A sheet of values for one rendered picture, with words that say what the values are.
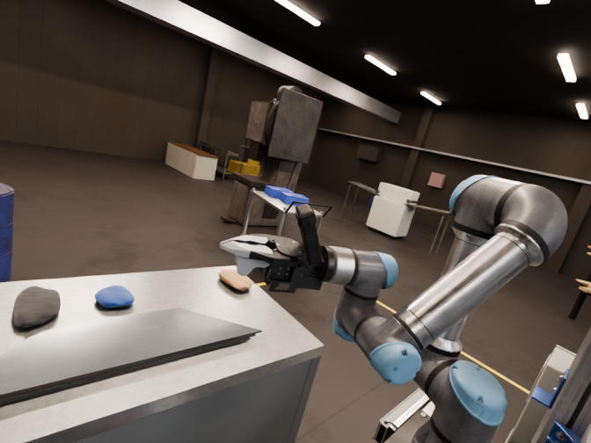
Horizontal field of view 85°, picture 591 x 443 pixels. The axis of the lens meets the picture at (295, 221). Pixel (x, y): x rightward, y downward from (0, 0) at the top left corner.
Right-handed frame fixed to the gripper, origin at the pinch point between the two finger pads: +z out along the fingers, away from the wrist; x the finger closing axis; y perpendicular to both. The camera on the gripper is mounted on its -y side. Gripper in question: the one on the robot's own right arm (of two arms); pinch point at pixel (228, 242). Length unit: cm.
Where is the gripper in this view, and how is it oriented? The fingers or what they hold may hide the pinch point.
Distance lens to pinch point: 58.5
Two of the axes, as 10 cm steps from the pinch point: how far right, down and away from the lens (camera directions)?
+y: -2.7, 8.9, 3.6
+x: -2.5, -4.3, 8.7
